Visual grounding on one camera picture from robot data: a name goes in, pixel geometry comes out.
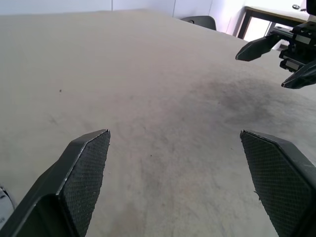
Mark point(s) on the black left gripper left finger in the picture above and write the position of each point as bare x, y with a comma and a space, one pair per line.
61, 187

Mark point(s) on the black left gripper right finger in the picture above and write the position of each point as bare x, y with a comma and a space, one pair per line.
279, 172

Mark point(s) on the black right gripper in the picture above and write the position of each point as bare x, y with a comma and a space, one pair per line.
301, 37

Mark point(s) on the black framed side table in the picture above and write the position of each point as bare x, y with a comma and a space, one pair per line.
271, 13

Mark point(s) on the small dark round object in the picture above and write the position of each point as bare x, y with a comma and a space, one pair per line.
295, 6

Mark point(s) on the white object with dark marks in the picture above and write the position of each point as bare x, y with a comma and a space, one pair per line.
3, 200

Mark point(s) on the dark grey folding chair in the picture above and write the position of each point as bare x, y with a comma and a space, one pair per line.
202, 21

